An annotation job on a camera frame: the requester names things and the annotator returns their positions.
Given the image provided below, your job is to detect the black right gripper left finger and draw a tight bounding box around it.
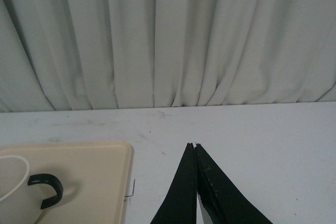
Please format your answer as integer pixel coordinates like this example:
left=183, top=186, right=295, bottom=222
left=151, top=143, right=197, bottom=224

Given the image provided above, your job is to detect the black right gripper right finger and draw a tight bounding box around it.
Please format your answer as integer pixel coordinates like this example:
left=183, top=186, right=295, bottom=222
left=194, top=144, right=271, bottom=223

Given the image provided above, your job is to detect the white mug with black handle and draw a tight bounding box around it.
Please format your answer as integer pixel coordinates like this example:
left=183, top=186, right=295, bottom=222
left=1, top=155, right=64, bottom=223

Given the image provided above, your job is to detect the beige square plate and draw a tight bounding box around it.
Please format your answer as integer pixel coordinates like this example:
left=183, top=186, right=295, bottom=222
left=1, top=141, right=131, bottom=223

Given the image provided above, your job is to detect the white curtain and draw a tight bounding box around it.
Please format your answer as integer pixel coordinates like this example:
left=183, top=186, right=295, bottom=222
left=1, top=0, right=335, bottom=112

